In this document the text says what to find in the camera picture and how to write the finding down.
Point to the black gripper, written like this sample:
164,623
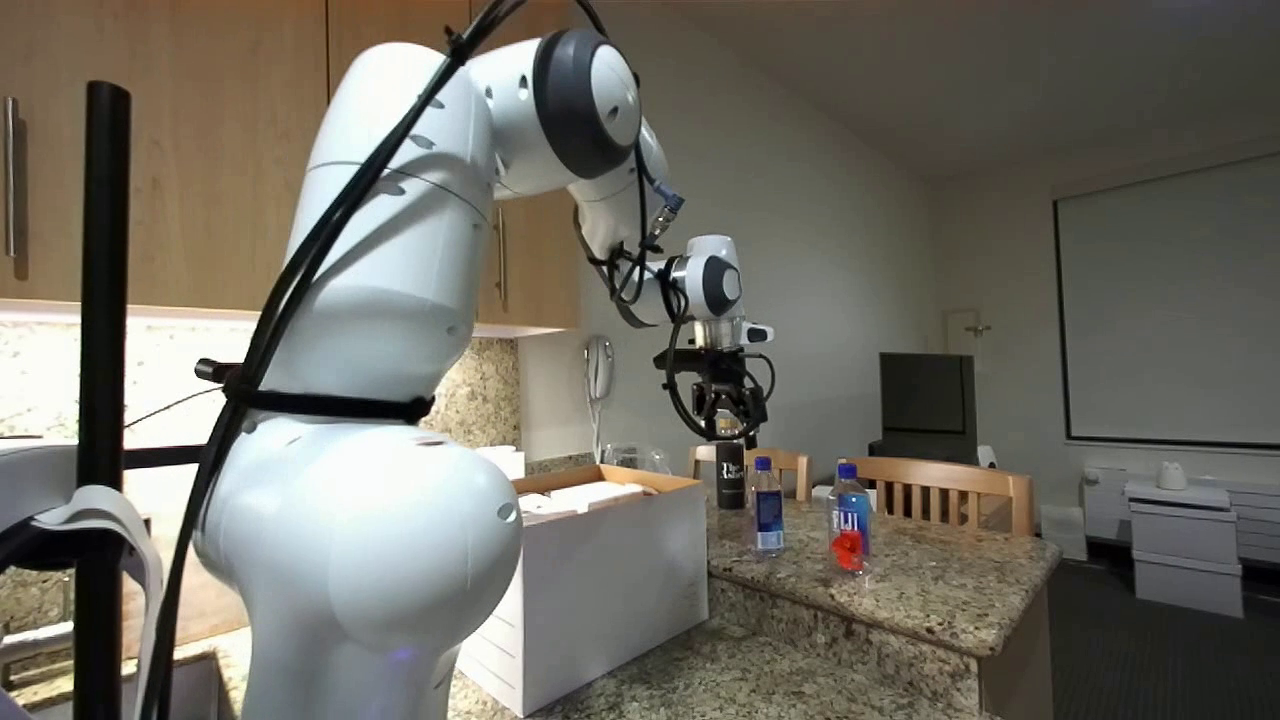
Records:
724,382

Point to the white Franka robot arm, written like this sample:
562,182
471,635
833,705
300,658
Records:
362,534

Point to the dark bottle black label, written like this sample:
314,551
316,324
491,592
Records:
729,479

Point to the clear bottle red blue label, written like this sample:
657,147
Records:
848,526

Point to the plain white flat box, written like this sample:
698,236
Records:
582,498

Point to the white cardboard box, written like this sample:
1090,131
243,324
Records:
603,584

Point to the small white floor box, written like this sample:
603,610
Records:
1060,530

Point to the narrow wooden chair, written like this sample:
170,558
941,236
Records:
788,470

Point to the black monitor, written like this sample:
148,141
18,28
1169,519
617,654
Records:
927,396

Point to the wide wooden chair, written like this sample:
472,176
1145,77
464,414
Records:
945,488

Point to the white cup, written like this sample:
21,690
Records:
1172,479

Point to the white projection screen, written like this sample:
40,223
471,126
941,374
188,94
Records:
1172,306

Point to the white drawer unit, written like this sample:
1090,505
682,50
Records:
1186,553

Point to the black horizontal clamp bar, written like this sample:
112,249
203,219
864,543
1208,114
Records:
220,370

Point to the white low sideboard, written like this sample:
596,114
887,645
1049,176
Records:
1260,515

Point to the black stand pole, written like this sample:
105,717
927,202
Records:
105,264

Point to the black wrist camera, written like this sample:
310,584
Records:
674,360

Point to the white wall phone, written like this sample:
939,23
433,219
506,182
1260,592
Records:
596,370

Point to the wooden wall cabinets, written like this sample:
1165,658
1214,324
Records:
203,163

